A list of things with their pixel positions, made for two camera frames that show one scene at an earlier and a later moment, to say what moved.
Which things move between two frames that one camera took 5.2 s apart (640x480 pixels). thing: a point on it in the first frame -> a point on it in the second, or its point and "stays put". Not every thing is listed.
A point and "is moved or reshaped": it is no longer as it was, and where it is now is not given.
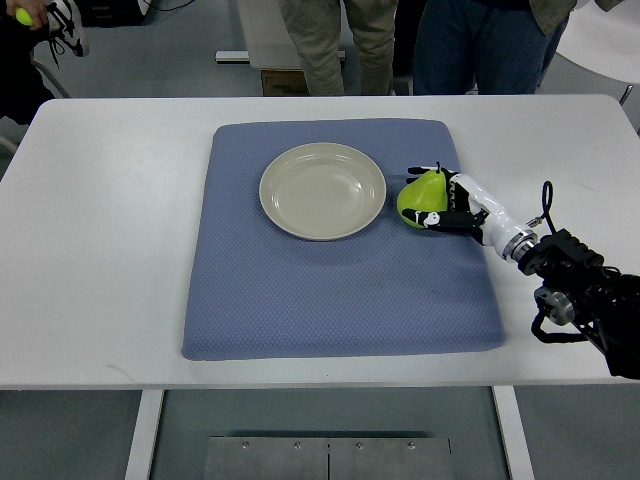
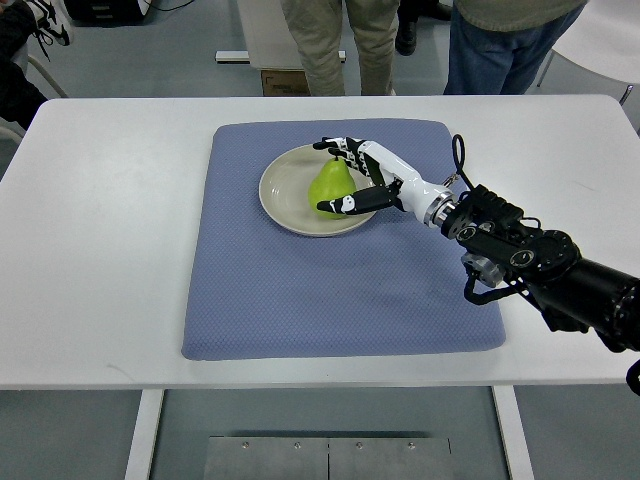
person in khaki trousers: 316,29 stays put
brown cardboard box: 284,83 stays put
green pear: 427,190 is moved or reshaped
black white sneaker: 66,29 -> 53,23
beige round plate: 322,191 stays put
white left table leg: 144,437 stays put
